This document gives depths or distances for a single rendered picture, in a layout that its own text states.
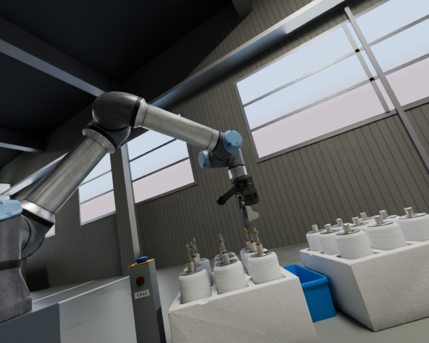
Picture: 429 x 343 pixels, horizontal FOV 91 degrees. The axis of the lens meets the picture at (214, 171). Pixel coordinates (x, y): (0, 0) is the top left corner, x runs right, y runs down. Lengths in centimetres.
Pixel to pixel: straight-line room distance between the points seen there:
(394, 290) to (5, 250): 96
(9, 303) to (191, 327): 42
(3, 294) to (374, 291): 87
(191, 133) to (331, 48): 256
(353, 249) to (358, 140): 192
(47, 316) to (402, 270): 89
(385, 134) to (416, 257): 192
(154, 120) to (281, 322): 69
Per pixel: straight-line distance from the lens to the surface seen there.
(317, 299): 90
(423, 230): 98
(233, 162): 87
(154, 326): 84
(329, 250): 95
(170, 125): 69
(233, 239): 280
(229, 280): 72
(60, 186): 73
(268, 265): 73
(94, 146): 76
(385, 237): 90
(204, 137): 70
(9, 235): 59
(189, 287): 73
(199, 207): 300
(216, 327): 72
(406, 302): 88
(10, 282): 59
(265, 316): 73
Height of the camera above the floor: 37
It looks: 15 degrees up
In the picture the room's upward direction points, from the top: 14 degrees counter-clockwise
